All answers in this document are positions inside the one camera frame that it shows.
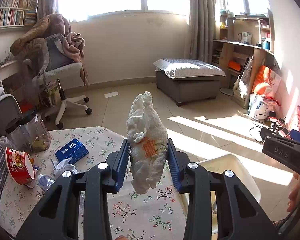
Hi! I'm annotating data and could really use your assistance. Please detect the blue cardboard box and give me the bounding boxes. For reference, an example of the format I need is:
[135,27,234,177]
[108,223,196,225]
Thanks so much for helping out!
[55,139,89,165]

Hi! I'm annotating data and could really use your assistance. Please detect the white plastic trash bin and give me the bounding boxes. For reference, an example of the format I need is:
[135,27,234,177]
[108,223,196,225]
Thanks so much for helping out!
[180,154,262,235]

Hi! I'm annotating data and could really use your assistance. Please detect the person's hand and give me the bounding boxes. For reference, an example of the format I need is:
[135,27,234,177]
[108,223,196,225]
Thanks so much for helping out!
[287,173,300,212]

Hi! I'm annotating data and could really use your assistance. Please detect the crumpled clear plastic wrapper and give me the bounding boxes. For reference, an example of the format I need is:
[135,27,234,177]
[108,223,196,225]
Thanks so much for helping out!
[37,158,78,192]

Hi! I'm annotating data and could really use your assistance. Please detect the white blue plastic bag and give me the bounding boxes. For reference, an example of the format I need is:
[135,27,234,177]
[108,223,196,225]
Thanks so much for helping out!
[248,93,281,120]

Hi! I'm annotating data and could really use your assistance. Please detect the red instant noodle cup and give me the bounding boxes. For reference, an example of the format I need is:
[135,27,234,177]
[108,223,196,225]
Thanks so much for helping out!
[5,147,35,185]

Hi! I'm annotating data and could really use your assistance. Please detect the orange white shopping bag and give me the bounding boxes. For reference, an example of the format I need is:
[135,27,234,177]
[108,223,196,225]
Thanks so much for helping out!
[252,65,281,98]

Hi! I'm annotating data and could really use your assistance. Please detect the floral tablecloth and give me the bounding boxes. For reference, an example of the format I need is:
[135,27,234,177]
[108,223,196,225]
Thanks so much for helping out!
[0,127,186,239]

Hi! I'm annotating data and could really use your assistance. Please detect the clear plastic snack jar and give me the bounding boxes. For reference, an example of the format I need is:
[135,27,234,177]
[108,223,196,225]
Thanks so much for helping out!
[5,111,51,153]

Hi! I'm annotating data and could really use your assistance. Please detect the wooden desk shelf unit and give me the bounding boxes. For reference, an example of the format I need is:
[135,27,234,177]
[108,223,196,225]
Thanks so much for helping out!
[212,10,276,108]

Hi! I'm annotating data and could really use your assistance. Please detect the grey sofa armrest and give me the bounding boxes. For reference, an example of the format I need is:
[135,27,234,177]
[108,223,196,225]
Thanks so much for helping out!
[0,94,22,138]

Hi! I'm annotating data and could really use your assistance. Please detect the grey ottoman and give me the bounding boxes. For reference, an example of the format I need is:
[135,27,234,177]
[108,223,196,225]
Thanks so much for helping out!
[156,70,221,106]

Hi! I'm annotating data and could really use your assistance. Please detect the white paper on floor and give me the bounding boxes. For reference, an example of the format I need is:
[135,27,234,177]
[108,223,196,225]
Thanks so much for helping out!
[104,91,119,99]

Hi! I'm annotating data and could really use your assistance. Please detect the grey quilted pillow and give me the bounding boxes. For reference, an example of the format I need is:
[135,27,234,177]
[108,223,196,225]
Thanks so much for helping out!
[153,59,226,79]

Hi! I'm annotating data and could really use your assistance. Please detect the grey curtain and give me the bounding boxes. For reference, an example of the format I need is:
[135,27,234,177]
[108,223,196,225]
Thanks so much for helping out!
[184,0,216,63]

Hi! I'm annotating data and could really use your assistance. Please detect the white desk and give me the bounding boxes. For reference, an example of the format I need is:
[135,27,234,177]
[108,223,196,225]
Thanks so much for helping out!
[0,60,24,101]

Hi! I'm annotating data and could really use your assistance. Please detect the white office chair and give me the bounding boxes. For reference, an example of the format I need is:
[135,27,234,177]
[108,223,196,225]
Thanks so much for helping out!
[22,34,93,129]

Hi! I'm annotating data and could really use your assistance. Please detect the brown blanket on chair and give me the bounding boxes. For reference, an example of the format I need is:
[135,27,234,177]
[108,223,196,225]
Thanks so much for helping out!
[10,14,89,86]

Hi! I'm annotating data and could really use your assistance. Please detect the bookshelf with books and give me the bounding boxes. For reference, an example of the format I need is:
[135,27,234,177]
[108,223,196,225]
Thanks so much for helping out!
[0,0,38,29]

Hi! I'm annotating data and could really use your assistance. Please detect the black cables on floor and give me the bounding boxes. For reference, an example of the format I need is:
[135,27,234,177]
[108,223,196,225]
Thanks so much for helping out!
[249,110,291,144]

